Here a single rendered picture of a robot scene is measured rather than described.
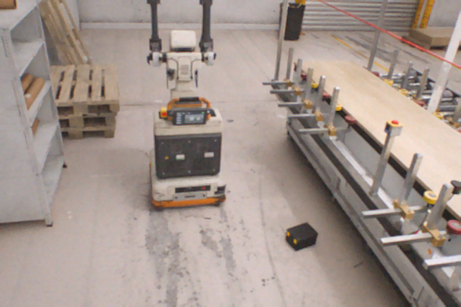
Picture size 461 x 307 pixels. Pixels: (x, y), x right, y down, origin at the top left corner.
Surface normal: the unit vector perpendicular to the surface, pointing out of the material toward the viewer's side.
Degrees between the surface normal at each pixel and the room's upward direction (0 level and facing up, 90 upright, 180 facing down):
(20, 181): 90
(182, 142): 90
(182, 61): 82
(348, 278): 0
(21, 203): 90
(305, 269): 0
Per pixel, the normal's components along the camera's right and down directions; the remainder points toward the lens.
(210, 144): 0.21, 0.51
